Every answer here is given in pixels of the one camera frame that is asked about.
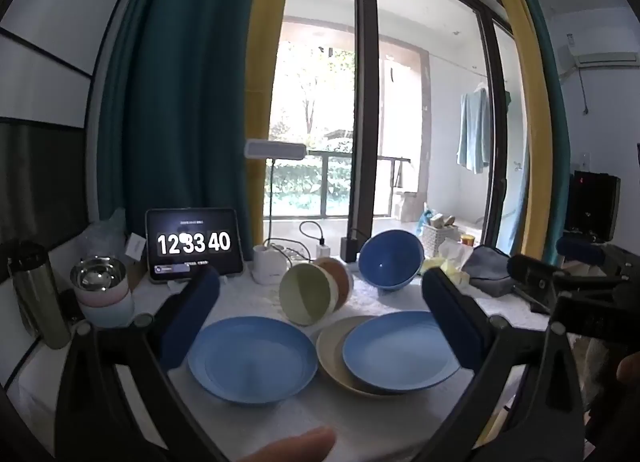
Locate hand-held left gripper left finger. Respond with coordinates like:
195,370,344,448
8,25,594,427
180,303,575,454
54,266,231,462

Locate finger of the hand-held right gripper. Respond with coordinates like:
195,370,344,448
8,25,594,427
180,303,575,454
556,235,608,265
506,253,558,293

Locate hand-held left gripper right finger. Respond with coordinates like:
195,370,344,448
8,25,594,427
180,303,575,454
415,267,586,462

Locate light blue plate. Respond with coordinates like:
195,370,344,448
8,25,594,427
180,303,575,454
342,311,463,393
187,316,319,404

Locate dark blue bowl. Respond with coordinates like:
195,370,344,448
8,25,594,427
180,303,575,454
359,230,426,292

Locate green bowl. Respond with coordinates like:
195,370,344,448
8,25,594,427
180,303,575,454
278,263,335,327

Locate orange bowl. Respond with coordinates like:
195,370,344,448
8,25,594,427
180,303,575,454
315,257,355,313

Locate beige plate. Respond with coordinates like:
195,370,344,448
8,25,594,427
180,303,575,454
316,314,436,397

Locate person's right hand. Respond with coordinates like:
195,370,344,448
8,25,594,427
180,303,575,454
616,349,640,383

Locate person's left hand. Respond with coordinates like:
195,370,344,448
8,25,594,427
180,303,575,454
235,426,337,462

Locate grey fabric pouch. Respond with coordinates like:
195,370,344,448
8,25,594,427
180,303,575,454
461,244,516,298

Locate black box device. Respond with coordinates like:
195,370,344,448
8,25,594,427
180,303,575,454
565,170,622,243

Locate pale yellow tissue pack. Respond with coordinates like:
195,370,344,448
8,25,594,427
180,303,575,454
422,239,473,288

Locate black tablet with clock display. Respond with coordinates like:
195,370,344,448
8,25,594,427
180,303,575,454
145,208,245,284

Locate white woven plastic basket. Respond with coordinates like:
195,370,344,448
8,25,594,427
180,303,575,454
421,223,460,245

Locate small white box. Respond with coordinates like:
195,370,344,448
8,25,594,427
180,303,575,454
125,234,147,263

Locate white desk lamp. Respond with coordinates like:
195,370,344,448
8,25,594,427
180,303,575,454
244,139,307,285

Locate stainless steel bowl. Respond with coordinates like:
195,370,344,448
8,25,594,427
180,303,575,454
70,256,128,291

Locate clear plastic bag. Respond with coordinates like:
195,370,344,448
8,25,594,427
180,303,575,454
82,208,131,263

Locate white power strip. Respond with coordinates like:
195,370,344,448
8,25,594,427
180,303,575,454
280,246,332,264

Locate teal curtain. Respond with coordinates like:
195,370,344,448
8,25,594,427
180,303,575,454
97,0,266,255
517,0,573,253

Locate hanging pale blue clothes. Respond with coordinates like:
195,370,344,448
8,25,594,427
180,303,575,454
456,87,493,175

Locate stainless steel thermos bottle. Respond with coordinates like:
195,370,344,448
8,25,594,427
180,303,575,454
6,240,72,349

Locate yellow curtain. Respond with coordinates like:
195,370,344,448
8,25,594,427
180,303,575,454
244,0,296,263
487,0,543,255

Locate balcony railing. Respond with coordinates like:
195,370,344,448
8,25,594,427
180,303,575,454
265,147,353,218

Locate white air conditioner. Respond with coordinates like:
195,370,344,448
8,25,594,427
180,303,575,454
565,32,640,68

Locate black charger cable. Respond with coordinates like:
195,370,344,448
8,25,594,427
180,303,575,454
299,220,326,243

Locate black door frame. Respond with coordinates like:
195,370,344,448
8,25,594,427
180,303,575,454
287,0,526,255

